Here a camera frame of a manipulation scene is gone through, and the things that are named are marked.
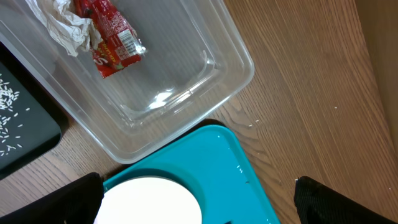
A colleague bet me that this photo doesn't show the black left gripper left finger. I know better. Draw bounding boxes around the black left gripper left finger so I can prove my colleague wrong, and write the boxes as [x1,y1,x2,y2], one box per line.
[1,172,104,224]

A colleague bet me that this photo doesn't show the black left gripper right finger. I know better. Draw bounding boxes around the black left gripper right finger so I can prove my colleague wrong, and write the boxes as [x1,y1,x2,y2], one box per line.
[294,176,397,224]

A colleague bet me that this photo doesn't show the large white round plate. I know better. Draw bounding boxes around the large white round plate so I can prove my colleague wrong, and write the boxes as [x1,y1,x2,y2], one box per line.
[94,177,202,224]

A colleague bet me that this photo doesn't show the rice and food scraps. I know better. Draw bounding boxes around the rice and food scraps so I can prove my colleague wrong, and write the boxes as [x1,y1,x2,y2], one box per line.
[1,72,30,158]

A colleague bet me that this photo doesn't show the red snack wrapper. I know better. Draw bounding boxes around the red snack wrapper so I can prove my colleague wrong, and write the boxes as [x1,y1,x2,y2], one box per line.
[73,0,147,78]

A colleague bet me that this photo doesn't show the white napkin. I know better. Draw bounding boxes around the white napkin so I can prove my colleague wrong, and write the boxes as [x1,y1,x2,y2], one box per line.
[25,0,103,57]

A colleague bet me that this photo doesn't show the black waste tray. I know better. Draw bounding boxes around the black waste tray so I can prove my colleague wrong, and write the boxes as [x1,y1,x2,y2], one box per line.
[1,44,69,179]

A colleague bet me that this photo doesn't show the teal plastic tray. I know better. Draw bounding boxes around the teal plastic tray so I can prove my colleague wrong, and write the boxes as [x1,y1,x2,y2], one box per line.
[103,125,279,224]

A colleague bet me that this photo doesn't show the clear plastic bin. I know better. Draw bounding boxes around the clear plastic bin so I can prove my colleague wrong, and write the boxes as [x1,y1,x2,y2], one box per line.
[1,1,254,164]

